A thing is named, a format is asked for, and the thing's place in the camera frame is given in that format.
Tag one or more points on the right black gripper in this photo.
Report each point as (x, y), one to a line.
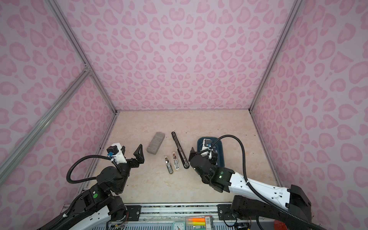
(212, 157)

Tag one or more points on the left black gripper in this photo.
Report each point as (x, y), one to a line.
(135, 164)

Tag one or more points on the olive white stapler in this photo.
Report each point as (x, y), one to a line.
(168, 165)

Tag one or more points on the pink white stapler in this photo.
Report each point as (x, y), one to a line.
(176, 162)

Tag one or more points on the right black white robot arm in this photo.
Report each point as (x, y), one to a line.
(290, 206)

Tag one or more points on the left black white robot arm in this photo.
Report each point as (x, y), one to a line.
(102, 202)

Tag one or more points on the teal plastic tray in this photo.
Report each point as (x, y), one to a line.
(220, 162)

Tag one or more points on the grey stone block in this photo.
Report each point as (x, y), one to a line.
(155, 143)

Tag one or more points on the highlighter marker box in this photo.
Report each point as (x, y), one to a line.
(200, 222)

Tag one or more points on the small teal clock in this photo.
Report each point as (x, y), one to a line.
(179, 225)

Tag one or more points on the red pen holder with pens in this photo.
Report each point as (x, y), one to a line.
(278, 225)

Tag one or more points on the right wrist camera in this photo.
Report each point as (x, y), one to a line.
(207, 143)

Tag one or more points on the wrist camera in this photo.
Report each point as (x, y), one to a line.
(207, 143)
(116, 152)

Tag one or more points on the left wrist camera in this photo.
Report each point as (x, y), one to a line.
(116, 152)

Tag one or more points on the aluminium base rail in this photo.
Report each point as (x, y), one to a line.
(164, 216)

